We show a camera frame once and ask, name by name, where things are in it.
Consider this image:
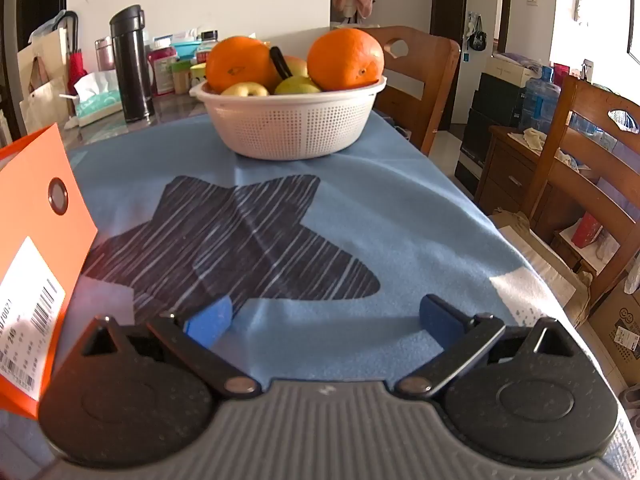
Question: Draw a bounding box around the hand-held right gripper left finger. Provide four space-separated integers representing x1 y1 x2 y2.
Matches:
80 295 262 401

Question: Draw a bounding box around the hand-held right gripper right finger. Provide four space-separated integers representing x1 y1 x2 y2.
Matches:
395 294 583 401

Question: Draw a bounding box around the orange cardboard box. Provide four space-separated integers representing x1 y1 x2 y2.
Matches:
0 122 98 418

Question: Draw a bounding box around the flattened cardboard sheet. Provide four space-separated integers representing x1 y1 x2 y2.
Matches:
487 210 591 326

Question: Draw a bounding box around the wooden cabinet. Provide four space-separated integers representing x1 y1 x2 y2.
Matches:
474 126 601 241

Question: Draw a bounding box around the red bag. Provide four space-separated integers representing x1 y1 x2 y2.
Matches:
572 212 603 248

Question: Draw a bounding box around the brown cardboard box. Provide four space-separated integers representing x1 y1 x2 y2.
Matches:
590 275 640 386

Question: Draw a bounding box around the beige cloth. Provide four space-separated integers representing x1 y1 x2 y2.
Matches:
510 129 548 153

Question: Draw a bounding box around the white plastic basket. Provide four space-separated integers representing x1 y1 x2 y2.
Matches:
189 76 388 161

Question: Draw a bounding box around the black storage cabinet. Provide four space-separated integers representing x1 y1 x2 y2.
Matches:
455 72 526 196

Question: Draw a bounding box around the wooden chair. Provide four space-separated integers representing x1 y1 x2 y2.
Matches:
520 76 640 311
350 26 461 156

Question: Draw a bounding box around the yellow apple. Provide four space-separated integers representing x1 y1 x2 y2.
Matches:
220 81 271 97

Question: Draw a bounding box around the blue water jug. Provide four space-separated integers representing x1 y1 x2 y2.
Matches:
520 66 562 133

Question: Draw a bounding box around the green lid jar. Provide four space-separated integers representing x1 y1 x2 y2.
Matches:
171 60 194 95

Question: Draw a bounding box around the green tissue box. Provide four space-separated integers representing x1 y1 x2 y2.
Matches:
74 71 124 128

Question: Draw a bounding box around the green-yellow apple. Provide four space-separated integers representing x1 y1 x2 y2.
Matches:
274 76 322 96

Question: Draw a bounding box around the red lid jar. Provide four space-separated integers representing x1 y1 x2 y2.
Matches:
147 42 177 97

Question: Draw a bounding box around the white box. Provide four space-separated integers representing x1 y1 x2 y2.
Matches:
486 55 543 88

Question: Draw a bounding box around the large orange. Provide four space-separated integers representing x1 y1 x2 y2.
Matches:
306 28 386 92
205 36 283 95

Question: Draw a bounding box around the dark curved stalk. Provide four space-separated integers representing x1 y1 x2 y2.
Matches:
269 46 294 81

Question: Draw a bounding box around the black thermos flask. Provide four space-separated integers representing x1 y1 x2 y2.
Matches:
110 5 156 123

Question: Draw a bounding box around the whitish paper bag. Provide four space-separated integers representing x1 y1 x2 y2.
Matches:
20 80 76 133

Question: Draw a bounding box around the red-yellow apple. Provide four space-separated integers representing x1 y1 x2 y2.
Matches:
280 56 309 79

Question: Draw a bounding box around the black cap supplement bottle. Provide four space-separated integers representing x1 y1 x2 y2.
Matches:
196 30 221 66

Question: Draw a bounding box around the teal plastic bowl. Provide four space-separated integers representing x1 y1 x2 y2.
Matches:
170 40 201 61

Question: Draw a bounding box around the red folded umbrella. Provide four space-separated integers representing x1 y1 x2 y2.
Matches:
52 10 89 97

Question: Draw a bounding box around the black handbag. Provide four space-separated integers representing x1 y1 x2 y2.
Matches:
467 16 488 52

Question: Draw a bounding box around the pink metal bottle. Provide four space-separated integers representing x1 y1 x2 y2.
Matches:
95 36 116 72

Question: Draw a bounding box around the beige paper bag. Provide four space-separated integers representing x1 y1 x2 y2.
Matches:
17 27 70 93

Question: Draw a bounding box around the black framed wall picture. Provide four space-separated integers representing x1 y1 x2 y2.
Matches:
627 0 640 66

